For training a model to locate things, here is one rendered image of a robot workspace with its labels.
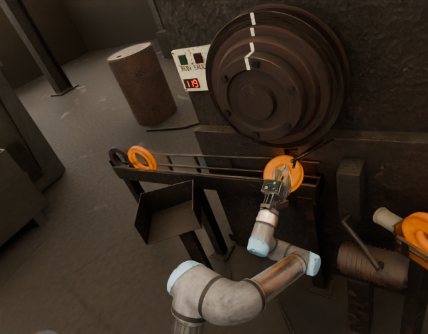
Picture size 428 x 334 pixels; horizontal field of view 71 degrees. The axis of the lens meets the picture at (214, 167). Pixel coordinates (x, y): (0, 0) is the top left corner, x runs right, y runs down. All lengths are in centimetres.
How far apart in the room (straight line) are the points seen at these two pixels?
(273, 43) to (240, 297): 68
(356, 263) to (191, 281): 62
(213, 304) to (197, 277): 9
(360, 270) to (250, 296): 51
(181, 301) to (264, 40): 75
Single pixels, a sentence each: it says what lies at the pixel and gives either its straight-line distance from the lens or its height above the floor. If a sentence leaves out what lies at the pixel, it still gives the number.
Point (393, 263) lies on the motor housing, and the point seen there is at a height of 53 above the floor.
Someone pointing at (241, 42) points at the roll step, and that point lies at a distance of 95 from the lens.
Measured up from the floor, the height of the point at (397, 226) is 71.
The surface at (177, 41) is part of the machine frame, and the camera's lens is 133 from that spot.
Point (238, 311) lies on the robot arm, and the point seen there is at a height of 81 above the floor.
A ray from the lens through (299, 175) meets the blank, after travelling 118.
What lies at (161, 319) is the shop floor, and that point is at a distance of 189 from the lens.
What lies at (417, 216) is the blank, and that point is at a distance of 102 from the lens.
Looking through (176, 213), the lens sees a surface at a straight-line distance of 144.
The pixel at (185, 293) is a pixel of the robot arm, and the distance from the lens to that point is 86.
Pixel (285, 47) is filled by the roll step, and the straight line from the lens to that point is 90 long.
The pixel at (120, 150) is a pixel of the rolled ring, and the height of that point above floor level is 75.
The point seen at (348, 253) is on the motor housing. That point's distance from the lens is 122.
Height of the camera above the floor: 151
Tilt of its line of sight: 34 degrees down
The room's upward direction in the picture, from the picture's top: 20 degrees counter-clockwise
